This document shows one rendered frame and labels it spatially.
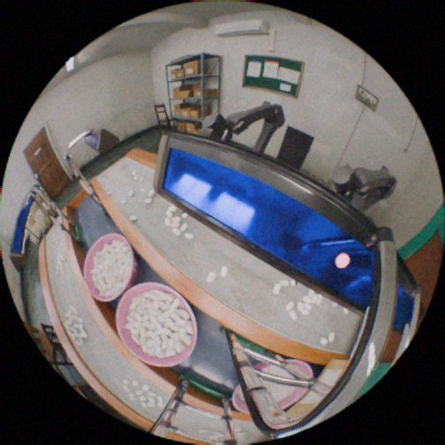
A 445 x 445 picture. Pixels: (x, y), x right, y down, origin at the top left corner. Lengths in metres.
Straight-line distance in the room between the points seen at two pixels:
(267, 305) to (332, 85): 2.33
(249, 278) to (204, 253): 0.17
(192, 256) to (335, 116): 2.22
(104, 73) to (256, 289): 4.99
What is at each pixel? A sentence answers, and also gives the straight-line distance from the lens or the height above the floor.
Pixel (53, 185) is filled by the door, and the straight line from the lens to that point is 4.89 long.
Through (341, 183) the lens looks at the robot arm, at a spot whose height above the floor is 1.02.
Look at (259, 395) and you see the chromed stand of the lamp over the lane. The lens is 0.15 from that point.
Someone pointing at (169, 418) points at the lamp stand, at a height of 0.93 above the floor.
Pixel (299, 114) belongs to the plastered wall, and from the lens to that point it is 2.25.
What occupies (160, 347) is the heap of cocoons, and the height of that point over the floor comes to 0.73.
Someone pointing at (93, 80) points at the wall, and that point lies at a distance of 4.75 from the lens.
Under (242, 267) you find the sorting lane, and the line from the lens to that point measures 0.43.
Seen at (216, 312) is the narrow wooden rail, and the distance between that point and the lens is 0.39.
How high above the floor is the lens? 1.15
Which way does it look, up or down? 57 degrees down
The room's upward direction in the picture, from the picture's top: 4 degrees clockwise
